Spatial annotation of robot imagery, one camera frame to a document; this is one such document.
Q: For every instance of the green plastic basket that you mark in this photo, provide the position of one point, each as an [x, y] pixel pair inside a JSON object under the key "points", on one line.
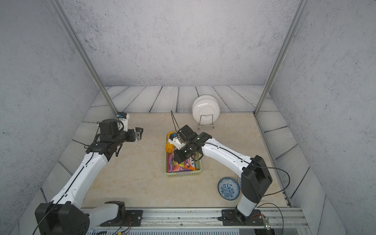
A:
{"points": [[196, 159]]}

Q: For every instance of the aluminium corner post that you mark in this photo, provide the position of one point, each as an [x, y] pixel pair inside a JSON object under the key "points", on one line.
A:
{"points": [[62, 18], [282, 53]]}

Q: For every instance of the aluminium corner post left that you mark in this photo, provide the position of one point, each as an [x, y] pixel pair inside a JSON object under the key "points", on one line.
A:
{"points": [[62, 18]]}

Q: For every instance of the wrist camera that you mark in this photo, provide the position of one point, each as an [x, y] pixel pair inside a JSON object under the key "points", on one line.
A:
{"points": [[174, 139], [123, 117]]}

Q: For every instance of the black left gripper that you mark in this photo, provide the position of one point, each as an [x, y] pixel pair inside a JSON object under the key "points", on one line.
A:
{"points": [[138, 136]]}

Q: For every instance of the orange Fox's fruits candy bag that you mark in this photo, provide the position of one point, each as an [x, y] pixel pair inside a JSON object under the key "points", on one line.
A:
{"points": [[187, 165]]}

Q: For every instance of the white plate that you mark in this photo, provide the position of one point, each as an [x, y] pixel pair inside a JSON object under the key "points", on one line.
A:
{"points": [[205, 105]]}

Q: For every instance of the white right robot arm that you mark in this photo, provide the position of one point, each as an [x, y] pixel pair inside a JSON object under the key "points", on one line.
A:
{"points": [[253, 171]]}

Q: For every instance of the metal wire plate rack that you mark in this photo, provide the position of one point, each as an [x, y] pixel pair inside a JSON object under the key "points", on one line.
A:
{"points": [[206, 121]]}

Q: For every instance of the blue patterned bowl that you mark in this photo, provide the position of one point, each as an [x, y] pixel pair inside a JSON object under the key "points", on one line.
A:
{"points": [[228, 188]]}

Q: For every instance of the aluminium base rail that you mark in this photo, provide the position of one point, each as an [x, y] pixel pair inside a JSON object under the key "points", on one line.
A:
{"points": [[265, 220]]}

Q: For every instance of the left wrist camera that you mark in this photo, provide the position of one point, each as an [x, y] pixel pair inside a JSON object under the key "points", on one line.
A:
{"points": [[123, 117]]}

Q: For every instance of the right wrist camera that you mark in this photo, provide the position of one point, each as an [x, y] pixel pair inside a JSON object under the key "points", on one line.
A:
{"points": [[174, 139]]}

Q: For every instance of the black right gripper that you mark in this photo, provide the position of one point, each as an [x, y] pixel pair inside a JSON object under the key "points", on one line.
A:
{"points": [[179, 159]]}

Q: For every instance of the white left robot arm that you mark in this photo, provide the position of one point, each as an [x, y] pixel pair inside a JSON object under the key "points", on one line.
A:
{"points": [[63, 214]]}

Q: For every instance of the aluminium corner post right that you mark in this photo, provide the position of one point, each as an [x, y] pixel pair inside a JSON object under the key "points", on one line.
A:
{"points": [[282, 53]]}

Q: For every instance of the yellow orange candy bag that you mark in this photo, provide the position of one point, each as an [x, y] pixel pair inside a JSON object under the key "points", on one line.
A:
{"points": [[169, 148]]}

